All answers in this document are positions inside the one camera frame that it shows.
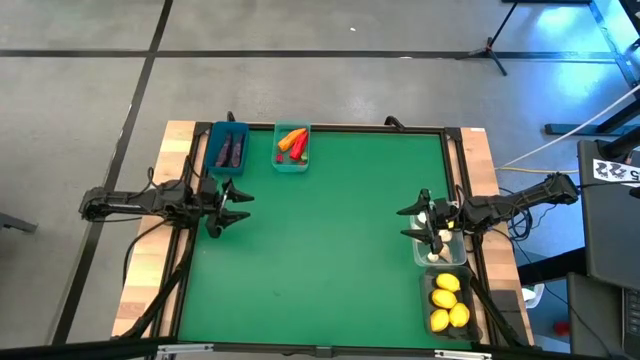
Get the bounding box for black cable bundle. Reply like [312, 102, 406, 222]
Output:
[497, 187, 584, 244]

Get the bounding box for teal translucent plastic bin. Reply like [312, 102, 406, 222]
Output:
[271, 119, 312, 174]

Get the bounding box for black camera rig beam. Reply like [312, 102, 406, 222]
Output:
[0, 337, 640, 360]

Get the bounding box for black desk leg frame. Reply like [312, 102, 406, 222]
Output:
[543, 0, 640, 137]

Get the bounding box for clear plastic bin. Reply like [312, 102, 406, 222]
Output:
[410, 212, 470, 268]

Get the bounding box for blue plastic bin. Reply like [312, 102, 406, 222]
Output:
[204, 120, 250, 176]

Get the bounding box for white printed paper tag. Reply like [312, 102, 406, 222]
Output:
[592, 158, 640, 187]

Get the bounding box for long red pepper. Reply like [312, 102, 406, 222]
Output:
[288, 130, 310, 162]

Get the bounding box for black tripod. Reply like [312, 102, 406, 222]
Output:
[455, 0, 521, 77]

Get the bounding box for white cable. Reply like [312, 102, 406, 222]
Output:
[494, 84, 640, 170]

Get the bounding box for white cup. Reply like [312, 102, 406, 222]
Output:
[522, 283, 546, 310]

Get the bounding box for black keyboard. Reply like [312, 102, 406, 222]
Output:
[621, 287, 640, 359]

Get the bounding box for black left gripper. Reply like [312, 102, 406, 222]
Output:
[199, 177, 255, 239]

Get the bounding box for black table leg brace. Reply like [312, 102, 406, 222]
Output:
[117, 227, 199, 341]
[468, 277, 526, 349]

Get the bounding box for yellow cable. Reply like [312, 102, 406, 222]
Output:
[494, 166, 580, 175]

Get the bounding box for black plastic tray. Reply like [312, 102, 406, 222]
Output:
[419, 266, 484, 343]

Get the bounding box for black side desk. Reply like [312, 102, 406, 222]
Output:
[577, 138, 640, 291]

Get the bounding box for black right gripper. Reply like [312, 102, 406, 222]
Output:
[397, 188, 464, 255]

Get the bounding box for long orange pepper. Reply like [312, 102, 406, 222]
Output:
[277, 127, 308, 153]

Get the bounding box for yellow lemon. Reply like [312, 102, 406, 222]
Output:
[429, 309, 451, 334]
[448, 303, 471, 329]
[435, 272, 462, 294]
[431, 289, 458, 310]

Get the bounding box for green table mat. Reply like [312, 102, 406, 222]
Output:
[177, 130, 474, 351]

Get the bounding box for grey stand foot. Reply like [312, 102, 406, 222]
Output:
[0, 212, 39, 235]

